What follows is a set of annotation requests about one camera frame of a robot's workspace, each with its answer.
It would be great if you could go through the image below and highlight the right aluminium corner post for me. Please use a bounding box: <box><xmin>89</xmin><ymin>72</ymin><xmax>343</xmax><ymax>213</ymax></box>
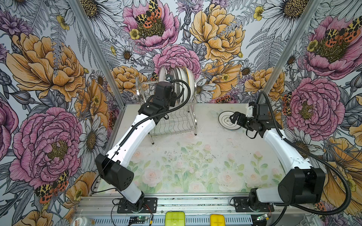
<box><xmin>257</xmin><ymin>0</ymin><xmax>322</xmax><ymax>103</ymax></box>

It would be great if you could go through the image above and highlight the floral patterned white plate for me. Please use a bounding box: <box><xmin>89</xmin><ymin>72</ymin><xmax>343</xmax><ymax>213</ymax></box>
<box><xmin>173</xmin><ymin>68</ymin><xmax>181</xmax><ymax>96</ymax></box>

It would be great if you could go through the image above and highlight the right yellow box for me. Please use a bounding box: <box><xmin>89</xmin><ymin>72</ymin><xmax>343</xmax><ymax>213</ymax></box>
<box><xmin>210</xmin><ymin>214</ymin><xmax>226</xmax><ymax>226</ymax></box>

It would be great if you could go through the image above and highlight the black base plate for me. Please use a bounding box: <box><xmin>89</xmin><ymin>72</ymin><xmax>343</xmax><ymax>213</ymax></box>
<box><xmin>117</xmin><ymin>197</ymin><xmax>158</xmax><ymax>214</ymax></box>
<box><xmin>229</xmin><ymin>196</ymin><xmax>275</xmax><ymax>212</ymax></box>

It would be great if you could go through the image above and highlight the plain white plate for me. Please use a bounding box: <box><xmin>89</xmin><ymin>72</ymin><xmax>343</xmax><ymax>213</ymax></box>
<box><xmin>158</xmin><ymin>66</ymin><xmax>173</xmax><ymax>82</ymax></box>

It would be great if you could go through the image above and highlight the right black corrugated cable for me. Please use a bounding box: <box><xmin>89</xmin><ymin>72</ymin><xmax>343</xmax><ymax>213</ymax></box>
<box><xmin>255</xmin><ymin>91</ymin><xmax>352</xmax><ymax>226</ymax></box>

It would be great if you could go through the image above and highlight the white jar with lid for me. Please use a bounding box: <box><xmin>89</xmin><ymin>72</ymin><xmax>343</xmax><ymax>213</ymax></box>
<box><xmin>72</xmin><ymin>217</ymin><xmax>96</xmax><ymax>226</ymax></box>

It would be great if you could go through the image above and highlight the left black corrugated cable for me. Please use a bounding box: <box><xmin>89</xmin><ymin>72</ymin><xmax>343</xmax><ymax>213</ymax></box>
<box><xmin>90</xmin><ymin>79</ymin><xmax>191</xmax><ymax>194</ymax></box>

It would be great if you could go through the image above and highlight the left aluminium corner post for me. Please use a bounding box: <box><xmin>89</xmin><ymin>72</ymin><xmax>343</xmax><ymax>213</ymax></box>
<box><xmin>69</xmin><ymin>1</ymin><xmax>125</xmax><ymax>110</ymax></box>

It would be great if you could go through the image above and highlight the black corrugated cable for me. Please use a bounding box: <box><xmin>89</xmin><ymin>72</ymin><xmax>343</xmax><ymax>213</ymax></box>
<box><xmin>90</xmin><ymin>79</ymin><xmax>191</xmax><ymax>194</ymax></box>
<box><xmin>255</xmin><ymin>91</ymin><xmax>352</xmax><ymax>226</ymax></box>

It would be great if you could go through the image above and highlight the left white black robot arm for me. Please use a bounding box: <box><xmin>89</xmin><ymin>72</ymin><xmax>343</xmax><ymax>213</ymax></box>
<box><xmin>95</xmin><ymin>75</ymin><xmax>191</xmax><ymax>212</ymax></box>

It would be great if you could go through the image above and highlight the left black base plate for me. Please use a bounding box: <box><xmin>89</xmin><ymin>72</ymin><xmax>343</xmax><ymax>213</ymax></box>
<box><xmin>117</xmin><ymin>197</ymin><xmax>158</xmax><ymax>214</ymax></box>

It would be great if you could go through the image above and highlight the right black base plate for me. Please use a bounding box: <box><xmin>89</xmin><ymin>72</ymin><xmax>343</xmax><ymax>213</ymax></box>
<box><xmin>229</xmin><ymin>196</ymin><xmax>275</xmax><ymax>212</ymax></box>

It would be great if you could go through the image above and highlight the small green circuit board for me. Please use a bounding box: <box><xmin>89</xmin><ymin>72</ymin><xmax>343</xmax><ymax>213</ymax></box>
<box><xmin>129</xmin><ymin>216</ymin><xmax>149</xmax><ymax>223</ymax></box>

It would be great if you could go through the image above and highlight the left yellow green box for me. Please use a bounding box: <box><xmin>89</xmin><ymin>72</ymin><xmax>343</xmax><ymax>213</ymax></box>
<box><xmin>165</xmin><ymin>211</ymin><xmax>186</xmax><ymax>226</ymax></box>

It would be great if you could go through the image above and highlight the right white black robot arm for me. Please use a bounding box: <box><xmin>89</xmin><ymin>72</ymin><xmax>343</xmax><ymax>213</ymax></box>
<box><xmin>230</xmin><ymin>102</ymin><xmax>325</xmax><ymax>211</ymax></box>

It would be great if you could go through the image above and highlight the aluminium front rail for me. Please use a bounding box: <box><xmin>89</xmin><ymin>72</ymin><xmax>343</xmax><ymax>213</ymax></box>
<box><xmin>74</xmin><ymin>193</ymin><xmax>321</xmax><ymax>226</ymax></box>

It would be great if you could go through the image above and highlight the aluminium corner post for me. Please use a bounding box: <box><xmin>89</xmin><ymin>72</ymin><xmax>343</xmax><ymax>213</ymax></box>
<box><xmin>257</xmin><ymin>0</ymin><xmax>322</xmax><ymax>103</ymax></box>
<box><xmin>69</xmin><ymin>1</ymin><xmax>125</xmax><ymax>110</ymax></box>

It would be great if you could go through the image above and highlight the chrome wire dish rack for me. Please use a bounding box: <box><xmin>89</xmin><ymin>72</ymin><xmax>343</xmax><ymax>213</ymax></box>
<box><xmin>134</xmin><ymin>78</ymin><xmax>198</xmax><ymax>144</ymax></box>

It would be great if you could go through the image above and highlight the teal rimmed Chinese character plate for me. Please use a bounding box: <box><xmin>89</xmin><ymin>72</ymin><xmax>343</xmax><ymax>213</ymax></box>
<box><xmin>221</xmin><ymin>124</ymin><xmax>242</xmax><ymax>132</ymax></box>

